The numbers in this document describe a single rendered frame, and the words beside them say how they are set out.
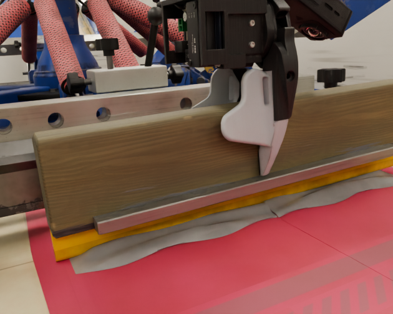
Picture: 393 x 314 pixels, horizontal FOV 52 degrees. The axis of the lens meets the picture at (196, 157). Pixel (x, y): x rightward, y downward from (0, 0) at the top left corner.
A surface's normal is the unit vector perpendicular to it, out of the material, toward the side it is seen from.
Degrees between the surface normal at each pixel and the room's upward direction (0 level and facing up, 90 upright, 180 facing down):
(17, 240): 0
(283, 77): 103
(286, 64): 83
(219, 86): 95
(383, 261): 0
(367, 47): 90
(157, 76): 90
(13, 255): 0
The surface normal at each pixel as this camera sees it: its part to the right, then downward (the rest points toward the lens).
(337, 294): -0.05, -0.96
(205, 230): 0.22, -0.59
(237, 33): 0.46, 0.22
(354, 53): -0.89, 0.17
